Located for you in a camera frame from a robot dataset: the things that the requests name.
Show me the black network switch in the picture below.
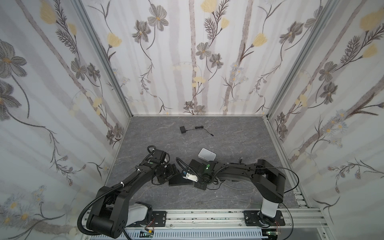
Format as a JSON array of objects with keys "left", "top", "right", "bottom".
[{"left": 169, "top": 173, "right": 193, "bottom": 187}]

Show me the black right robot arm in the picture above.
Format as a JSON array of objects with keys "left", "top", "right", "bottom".
[{"left": 184, "top": 160, "right": 286, "bottom": 228}]

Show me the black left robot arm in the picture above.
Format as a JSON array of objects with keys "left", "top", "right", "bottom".
[{"left": 77, "top": 146, "right": 178, "bottom": 239}]

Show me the far black power adapter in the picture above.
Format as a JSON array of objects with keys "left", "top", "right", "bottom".
[{"left": 180, "top": 126, "right": 214, "bottom": 137}]

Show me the white network switch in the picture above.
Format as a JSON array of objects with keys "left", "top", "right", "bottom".
[{"left": 198, "top": 148, "right": 217, "bottom": 162}]

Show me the grey ethernet cable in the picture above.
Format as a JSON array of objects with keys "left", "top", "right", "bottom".
[{"left": 196, "top": 181, "right": 262, "bottom": 205}]

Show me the white slotted cable duct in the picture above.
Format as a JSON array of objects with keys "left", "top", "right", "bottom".
[{"left": 118, "top": 229, "right": 268, "bottom": 240}]

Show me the aluminium mounting rail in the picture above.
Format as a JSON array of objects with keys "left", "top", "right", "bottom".
[{"left": 138, "top": 208, "right": 328, "bottom": 229}]

